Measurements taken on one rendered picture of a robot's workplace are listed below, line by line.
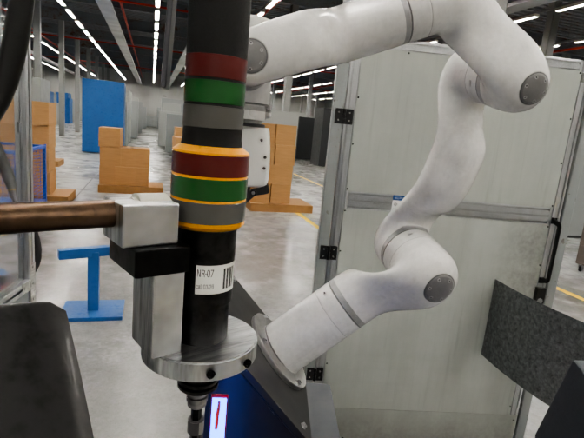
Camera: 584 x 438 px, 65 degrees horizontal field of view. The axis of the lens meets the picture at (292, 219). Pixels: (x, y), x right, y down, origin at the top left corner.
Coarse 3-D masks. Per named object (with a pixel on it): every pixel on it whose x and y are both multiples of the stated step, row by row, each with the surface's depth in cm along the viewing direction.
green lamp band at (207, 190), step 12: (180, 180) 25; (192, 180) 24; (204, 180) 24; (240, 180) 25; (180, 192) 25; (192, 192) 24; (204, 192) 24; (216, 192) 24; (228, 192) 25; (240, 192) 25
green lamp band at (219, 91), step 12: (192, 84) 24; (204, 84) 24; (216, 84) 24; (228, 84) 24; (240, 84) 25; (192, 96) 24; (204, 96) 24; (216, 96) 24; (228, 96) 24; (240, 96) 25
